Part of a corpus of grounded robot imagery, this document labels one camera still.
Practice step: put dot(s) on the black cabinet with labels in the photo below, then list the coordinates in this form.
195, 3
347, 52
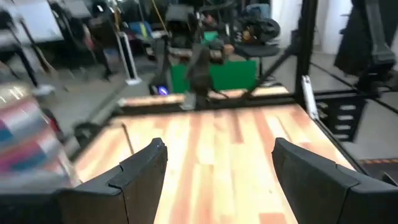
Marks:
342, 118

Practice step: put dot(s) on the background wooden table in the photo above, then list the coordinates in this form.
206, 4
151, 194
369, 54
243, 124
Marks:
155, 100

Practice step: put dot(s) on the green panel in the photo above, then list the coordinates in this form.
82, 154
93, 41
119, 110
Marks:
230, 76

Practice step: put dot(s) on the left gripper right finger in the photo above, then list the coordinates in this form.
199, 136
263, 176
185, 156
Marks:
317, 193

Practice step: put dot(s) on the black office chair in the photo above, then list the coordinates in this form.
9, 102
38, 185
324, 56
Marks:
258, 37

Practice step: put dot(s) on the aluminium frame post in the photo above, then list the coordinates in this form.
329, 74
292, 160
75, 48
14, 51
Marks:
310, 98

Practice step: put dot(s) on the white tower fan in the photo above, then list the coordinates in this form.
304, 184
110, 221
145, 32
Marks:
128, 59

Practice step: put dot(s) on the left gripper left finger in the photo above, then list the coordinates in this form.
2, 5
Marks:
124, 193

